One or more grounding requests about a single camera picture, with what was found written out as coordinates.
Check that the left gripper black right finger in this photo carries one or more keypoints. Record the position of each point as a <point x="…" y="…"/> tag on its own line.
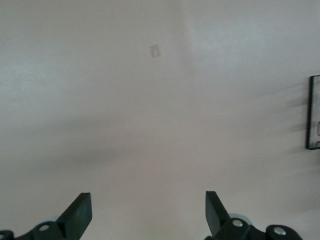
<point x="217" y="217"/>

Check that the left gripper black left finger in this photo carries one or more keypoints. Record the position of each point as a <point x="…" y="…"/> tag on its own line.
<point x="77" y="217"/>

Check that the small brown square marker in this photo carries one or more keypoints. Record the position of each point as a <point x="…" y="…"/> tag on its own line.
<point x="154" y="51"/>

